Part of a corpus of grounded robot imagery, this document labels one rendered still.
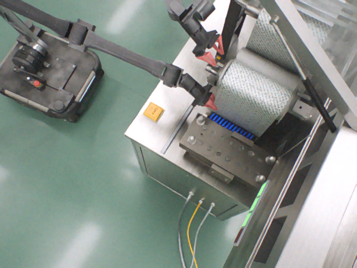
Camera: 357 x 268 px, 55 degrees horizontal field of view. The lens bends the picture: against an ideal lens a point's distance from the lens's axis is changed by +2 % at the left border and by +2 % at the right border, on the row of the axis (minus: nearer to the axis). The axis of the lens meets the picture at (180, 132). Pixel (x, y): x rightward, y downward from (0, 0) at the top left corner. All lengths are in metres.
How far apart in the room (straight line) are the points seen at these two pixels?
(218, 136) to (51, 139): 1.50
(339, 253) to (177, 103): 0.94
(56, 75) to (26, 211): 0.94
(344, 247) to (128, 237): 1.61
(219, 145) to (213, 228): 1.07
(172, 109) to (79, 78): 1.04
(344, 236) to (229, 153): 0.57
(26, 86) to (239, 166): 1.65
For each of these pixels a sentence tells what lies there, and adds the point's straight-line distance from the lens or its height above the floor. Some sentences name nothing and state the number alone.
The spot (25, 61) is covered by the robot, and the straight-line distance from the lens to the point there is 2.43.
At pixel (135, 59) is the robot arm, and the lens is 1.32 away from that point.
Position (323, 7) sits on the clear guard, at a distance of 0.77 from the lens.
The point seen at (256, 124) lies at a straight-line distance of 1.36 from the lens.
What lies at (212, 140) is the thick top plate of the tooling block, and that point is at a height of 1.03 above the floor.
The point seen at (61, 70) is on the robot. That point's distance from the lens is 2.50.
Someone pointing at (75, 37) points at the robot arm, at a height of 1.26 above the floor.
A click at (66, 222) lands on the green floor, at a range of 2.46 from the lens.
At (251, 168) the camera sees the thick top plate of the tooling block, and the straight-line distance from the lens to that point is 1.41.
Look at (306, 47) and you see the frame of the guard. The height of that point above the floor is 1.83.
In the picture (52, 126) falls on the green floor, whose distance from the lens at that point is 2.64.
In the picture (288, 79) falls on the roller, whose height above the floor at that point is 1.23.
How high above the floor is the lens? 2.37
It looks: 71 degrees down
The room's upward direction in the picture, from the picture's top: 8 degrees clockwise
